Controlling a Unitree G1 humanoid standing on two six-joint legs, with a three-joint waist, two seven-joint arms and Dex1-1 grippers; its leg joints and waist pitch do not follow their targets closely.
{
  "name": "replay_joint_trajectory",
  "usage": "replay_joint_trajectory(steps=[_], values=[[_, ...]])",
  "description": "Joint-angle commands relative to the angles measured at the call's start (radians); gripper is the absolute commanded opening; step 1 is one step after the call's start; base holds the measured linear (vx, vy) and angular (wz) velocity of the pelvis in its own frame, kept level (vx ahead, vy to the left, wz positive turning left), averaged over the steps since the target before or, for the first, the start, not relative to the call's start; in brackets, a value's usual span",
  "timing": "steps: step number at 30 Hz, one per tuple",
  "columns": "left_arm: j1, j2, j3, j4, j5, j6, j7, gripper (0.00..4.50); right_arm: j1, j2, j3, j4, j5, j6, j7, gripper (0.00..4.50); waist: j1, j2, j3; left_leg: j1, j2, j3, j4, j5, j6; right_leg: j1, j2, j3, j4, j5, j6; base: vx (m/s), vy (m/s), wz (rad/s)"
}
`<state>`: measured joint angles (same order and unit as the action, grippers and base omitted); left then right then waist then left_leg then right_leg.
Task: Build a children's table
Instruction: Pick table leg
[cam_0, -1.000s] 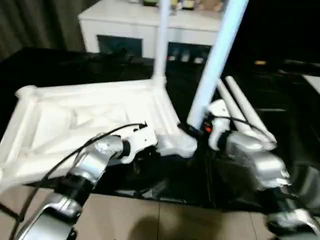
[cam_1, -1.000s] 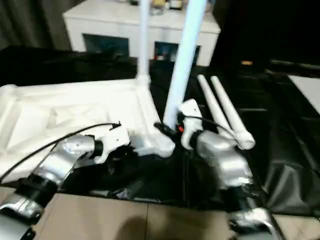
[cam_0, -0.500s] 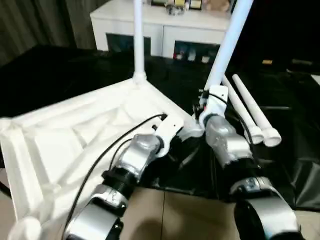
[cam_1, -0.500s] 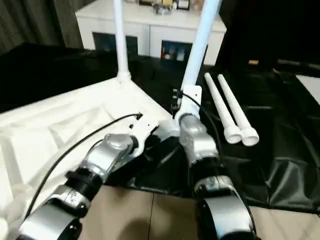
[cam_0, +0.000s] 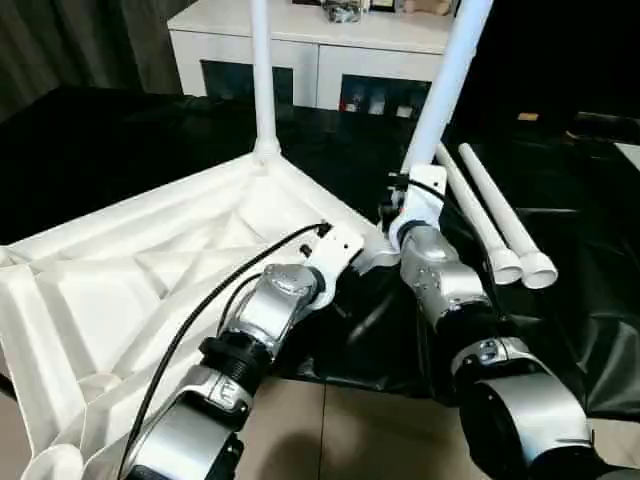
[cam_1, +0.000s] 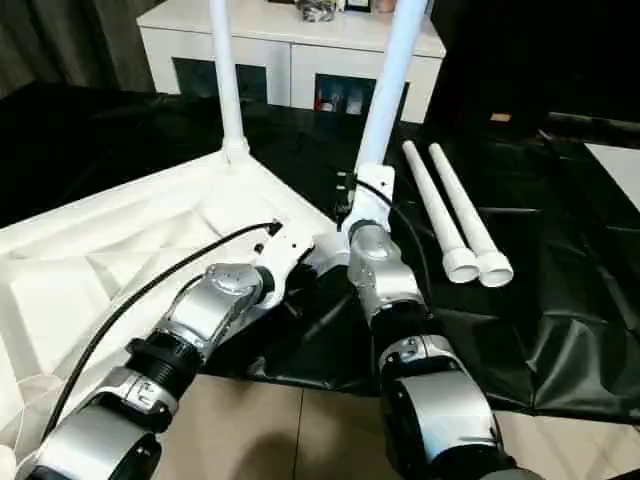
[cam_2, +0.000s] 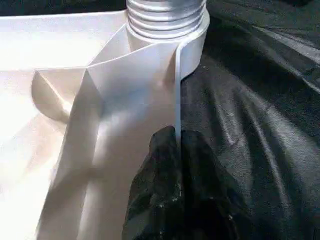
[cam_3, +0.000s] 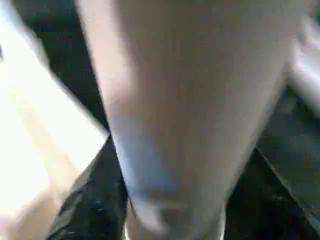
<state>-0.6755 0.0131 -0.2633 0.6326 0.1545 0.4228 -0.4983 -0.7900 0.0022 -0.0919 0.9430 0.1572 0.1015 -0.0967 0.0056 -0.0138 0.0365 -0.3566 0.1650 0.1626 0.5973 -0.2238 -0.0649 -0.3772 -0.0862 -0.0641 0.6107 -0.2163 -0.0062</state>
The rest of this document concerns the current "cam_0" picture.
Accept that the grey crumpled bundle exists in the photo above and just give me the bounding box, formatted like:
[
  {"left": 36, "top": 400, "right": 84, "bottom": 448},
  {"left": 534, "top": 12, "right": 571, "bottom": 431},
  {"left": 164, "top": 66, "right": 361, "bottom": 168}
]
[{"left": 322, "top": 0, "right": 365, "bottom": 25}]

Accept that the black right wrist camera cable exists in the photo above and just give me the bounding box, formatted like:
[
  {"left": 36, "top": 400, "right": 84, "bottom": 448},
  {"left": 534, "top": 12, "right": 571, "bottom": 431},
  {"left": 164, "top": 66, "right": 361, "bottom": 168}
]
[{"left": 405, "top": 177, "right": 501, "bottom": 321}]

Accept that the white sheet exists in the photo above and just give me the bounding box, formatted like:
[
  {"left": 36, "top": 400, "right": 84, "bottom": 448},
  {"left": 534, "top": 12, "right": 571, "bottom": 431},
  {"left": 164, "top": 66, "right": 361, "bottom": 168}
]
[{"left": 612, "top": 141, "right": 640, "bottom": 172}]

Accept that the black left wrist camera cable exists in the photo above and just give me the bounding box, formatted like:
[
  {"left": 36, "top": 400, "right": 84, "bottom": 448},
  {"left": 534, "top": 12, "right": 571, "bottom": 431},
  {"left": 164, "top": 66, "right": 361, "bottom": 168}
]
[{"left": 121, "top": 218, "right": 332, "bottom": 467}]

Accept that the white plastic table top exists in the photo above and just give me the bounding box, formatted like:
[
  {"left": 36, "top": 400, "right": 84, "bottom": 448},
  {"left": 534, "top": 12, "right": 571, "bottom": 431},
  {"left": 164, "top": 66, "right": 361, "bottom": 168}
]
[{"left": 0, "top": 142, "right": 402, "bottom": 480}]

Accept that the beige plush toy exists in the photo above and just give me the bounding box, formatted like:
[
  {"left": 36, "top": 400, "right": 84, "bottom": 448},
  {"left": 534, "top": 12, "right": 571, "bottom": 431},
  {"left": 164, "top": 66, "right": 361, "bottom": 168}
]
[{"left": 402, "top": 0, "right": 455, "bottom": 16}]

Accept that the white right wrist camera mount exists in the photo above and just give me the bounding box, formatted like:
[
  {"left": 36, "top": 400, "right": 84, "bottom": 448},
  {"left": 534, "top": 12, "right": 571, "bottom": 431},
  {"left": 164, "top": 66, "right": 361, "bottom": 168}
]
[{"left": 388, "top": 163, "right": 450, "bottom": 252}]

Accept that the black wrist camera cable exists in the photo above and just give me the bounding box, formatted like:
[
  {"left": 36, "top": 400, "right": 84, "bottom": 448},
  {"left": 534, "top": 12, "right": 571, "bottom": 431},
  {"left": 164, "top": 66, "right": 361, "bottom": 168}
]
[
  {"left": 121, "top": 218, "right": 332, "bottom": 467},
  {"left": 405, "top": 177, "right": 501, "bottom": 321}
]

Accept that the white plastic table leg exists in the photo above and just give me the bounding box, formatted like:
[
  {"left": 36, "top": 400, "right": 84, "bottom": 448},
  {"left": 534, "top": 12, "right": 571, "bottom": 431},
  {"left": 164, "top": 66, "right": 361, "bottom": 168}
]
[
  {"left": 433, "top": 144, "right": 525, "bottom": 287},
  {"left": 248, "top": 0, "right": 282, "bottom": 169},
  {"left": 399, "top": 0, "right": 496, "bottom": 177},
  {"left": 457, "top": 142, "right": 560, "bottom": 291}
]

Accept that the white cabinet with glass doors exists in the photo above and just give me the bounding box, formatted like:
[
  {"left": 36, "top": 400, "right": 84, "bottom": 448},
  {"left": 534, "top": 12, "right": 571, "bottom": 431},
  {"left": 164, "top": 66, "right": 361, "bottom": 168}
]
[{"left": 167, "top": 0, "right": 457, "bottom": 115}]

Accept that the grey curtain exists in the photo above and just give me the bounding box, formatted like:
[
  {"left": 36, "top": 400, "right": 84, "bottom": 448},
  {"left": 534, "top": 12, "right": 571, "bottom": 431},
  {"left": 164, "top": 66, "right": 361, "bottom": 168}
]
[{"left": 0, "top": 0, "right": 184, "bottom": 124}]

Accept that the black mat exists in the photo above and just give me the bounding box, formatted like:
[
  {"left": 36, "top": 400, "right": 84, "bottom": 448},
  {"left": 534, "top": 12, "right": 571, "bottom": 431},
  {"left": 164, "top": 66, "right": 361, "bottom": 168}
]
[{"left": 0, "top": 84, "right": 640, "bottom": 421}]

